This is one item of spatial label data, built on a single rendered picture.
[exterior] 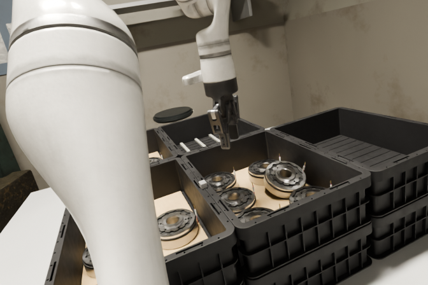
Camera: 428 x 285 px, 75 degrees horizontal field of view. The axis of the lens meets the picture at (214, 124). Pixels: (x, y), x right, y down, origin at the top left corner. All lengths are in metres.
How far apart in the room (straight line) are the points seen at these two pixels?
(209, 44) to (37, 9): 0.41
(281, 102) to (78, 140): 3.35
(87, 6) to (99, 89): 0.07
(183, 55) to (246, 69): 0.73
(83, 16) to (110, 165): 0.11
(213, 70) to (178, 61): 2.44
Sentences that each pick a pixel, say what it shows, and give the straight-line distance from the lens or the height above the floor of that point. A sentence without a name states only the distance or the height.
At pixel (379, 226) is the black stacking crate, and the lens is 0.71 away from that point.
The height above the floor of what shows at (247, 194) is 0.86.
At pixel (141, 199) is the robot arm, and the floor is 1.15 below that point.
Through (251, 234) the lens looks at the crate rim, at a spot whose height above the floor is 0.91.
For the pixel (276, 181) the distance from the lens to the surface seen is 0.72.
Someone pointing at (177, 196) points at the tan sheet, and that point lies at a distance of 0.83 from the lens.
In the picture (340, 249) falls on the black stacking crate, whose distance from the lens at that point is 0.65.
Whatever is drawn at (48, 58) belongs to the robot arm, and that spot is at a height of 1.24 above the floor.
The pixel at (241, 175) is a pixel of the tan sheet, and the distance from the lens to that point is 0.86.
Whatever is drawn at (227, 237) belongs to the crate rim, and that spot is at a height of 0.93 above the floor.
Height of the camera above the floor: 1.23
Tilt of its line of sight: 16 degrees down
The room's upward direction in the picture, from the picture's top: 11 degrees counter-clockwise
